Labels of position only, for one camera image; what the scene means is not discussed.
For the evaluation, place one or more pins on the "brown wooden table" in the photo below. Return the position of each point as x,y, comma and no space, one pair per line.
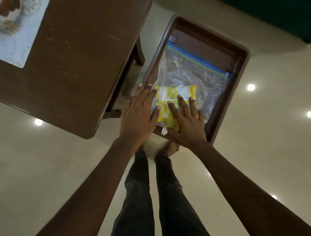
73,60

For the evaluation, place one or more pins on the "person's dark trousers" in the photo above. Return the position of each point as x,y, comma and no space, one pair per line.
136,194

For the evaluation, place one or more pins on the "long green sofa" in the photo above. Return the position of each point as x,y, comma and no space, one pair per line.
279,14

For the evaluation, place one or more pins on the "person's right forearm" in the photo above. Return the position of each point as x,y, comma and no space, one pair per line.
243,189

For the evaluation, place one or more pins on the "brown plastic stool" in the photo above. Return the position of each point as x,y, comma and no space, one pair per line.
206,48

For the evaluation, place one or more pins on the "clear zip plastic bag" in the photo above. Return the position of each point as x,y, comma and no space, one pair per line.
194,73

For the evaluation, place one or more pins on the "person's right foot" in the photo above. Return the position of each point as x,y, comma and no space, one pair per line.
171,148

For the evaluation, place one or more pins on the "person's left forearm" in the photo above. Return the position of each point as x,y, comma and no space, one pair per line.
92,194

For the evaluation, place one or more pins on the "yellow snack packet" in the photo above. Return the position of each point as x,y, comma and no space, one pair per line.
167,94

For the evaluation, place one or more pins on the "person's left hand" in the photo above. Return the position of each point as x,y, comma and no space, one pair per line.
136,121

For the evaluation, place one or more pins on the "person's right hand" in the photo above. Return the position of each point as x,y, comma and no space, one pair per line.
190,128

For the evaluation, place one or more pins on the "leaf print serving tray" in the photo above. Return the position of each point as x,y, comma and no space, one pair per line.
8,7

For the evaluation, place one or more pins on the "white floral placemat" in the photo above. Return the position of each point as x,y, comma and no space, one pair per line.
24,48

